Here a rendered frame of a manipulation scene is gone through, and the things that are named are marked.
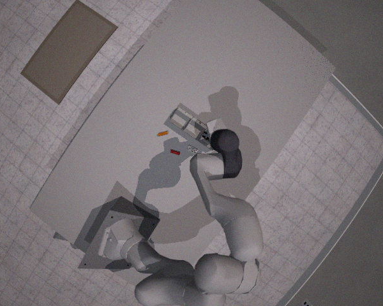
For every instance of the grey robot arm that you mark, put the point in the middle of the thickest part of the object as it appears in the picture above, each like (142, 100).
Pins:
(214, 275)

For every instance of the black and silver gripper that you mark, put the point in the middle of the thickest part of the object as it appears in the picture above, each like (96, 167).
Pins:
(206, 136)

